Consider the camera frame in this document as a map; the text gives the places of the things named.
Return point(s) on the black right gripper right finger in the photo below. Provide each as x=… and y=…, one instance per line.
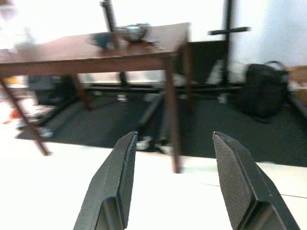
x=242, y=191

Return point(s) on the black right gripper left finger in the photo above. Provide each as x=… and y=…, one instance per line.
x=108, y=187

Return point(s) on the dark grey rug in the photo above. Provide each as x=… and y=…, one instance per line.
x=96, y=124

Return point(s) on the black backpack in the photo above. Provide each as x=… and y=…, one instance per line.
x=261, y=91

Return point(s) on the slanted brown wooden leg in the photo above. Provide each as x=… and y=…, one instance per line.
x=24, y=117

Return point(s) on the brown wooden table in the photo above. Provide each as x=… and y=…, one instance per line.
x=96, y=64

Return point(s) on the brown cardboard box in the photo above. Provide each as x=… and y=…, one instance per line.
x=298, y=74

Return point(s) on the black flat board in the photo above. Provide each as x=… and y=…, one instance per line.
x=204, y=57

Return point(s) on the blue bowl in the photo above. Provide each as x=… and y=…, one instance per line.
x=103, y=39

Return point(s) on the shiny metal bowl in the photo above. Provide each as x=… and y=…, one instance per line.
x=133, y=33

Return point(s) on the black upright pole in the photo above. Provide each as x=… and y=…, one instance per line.
x=109, y=16

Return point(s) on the black cross-shaped stand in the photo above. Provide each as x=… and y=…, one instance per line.
x=229, y=16

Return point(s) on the black wheeled floor frame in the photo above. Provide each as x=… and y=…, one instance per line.
x=134, y=89

